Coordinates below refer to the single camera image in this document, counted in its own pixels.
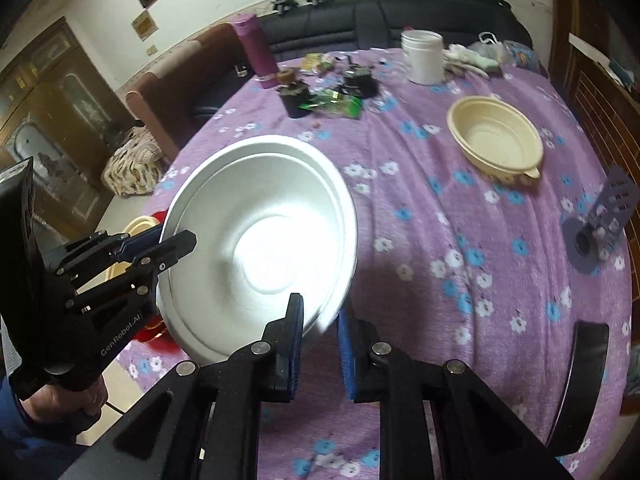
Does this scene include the wooden glass-door cabinet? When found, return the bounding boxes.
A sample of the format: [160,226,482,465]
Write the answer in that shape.
[0,16,132,243]

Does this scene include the white cloth gloves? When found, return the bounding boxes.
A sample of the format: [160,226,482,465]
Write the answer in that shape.
[444,42,501,79]

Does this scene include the dark wooden furniture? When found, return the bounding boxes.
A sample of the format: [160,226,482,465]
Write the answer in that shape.
[547,0,640,171]

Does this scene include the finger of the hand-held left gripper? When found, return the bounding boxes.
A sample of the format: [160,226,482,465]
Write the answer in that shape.
[47,222,166,282]
[70,229,198,311]

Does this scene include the person's left forearm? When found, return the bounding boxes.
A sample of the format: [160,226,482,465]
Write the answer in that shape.
[0,375,88,480]

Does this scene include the yellow wall sticker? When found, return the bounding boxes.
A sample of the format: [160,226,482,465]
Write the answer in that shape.
[131,9,157,42]

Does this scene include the clear plastic bag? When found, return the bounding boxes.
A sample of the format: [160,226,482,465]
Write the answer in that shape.
[470,31,507,61]

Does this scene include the large white foam bowl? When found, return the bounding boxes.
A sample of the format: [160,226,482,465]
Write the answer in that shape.
[155,134,359,367]

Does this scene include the purple floral tablecloth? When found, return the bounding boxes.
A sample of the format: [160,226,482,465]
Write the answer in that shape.
[120,47,633,480]

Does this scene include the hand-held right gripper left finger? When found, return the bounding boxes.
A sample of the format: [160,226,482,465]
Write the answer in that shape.
[59,292,306,480]

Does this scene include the brown armchair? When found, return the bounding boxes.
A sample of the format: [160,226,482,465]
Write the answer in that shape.
[125,24,251,161]

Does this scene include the green packets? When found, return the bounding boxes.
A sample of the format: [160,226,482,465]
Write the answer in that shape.
[299,87,363,121]

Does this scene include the blue patterned bag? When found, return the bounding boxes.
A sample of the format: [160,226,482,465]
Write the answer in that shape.
[504,39,542,75]

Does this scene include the large beige plastic bowl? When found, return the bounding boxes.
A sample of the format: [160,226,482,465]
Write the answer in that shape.
[106,215,162,281]

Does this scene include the black jar with wooden lid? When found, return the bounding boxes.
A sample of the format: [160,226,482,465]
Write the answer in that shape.
[275,69,313,120]

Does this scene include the white plastic jar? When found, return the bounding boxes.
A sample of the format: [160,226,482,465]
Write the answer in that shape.
[401,30,445,86]

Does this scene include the black flat object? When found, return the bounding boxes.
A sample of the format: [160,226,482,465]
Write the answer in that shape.
[544,320,611,457]

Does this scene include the red glass plate gold rim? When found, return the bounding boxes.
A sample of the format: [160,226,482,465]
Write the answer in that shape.
[131,211,173,347]

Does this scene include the small beige plastic bowl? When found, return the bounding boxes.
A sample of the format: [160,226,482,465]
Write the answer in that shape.
[446,95,544,187]

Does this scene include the yellow packet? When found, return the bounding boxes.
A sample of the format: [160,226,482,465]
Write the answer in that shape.
[300,52,335,76]

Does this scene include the floral cushion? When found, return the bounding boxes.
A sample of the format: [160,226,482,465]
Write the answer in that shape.
[102,126,165,197]

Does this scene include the purple bottle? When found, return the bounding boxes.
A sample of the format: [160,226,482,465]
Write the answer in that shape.
[229,14,279,83]

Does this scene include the person's left hand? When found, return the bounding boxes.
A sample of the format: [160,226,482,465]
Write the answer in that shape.
[20,373,109,437]

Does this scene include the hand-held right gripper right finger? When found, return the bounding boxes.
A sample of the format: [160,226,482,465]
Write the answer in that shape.
[337,307,576,480]

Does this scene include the black leather sofa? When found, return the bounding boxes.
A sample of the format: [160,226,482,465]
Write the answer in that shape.
[192,0,533,117]

